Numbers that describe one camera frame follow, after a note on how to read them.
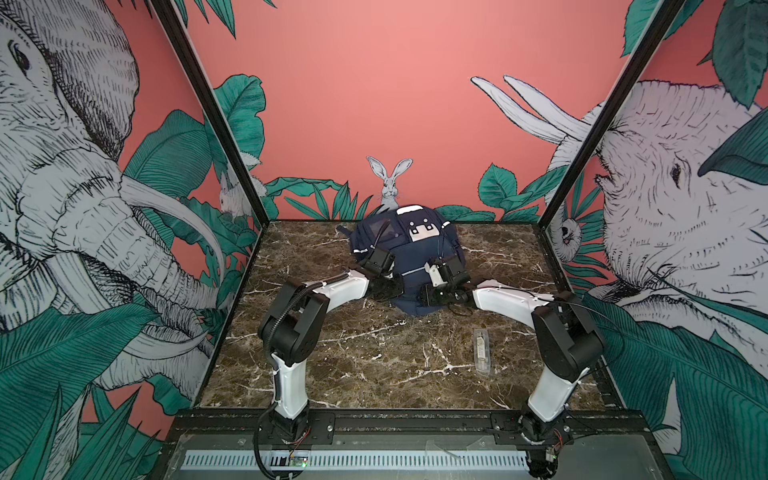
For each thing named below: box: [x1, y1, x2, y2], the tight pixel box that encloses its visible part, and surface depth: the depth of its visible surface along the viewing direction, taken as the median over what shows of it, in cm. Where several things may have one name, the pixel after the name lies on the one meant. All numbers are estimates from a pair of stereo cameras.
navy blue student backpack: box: [337, 206, 467, 317], surface depth 106 cm
